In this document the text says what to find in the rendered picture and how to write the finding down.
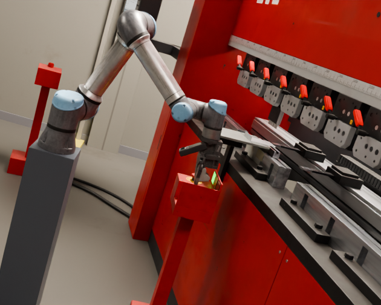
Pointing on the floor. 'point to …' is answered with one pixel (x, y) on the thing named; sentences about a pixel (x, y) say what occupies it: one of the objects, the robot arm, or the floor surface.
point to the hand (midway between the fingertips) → (194, 183)
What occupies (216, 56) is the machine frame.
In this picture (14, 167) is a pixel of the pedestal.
